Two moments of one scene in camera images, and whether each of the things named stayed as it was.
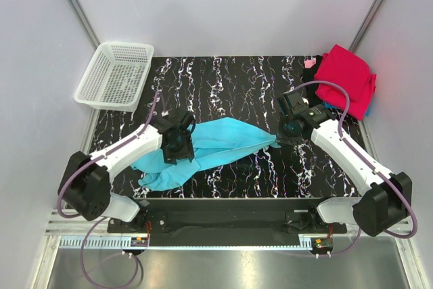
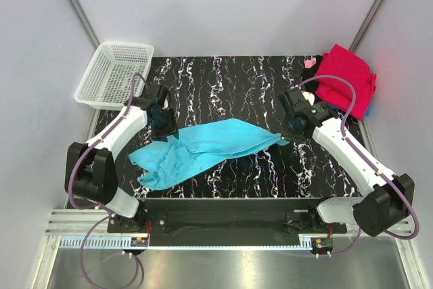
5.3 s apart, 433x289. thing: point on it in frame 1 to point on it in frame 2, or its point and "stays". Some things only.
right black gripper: (280, 135) stays
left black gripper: (187, 151) to (171, 128)
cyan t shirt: (214, 141) stays
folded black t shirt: (308, 75) stays
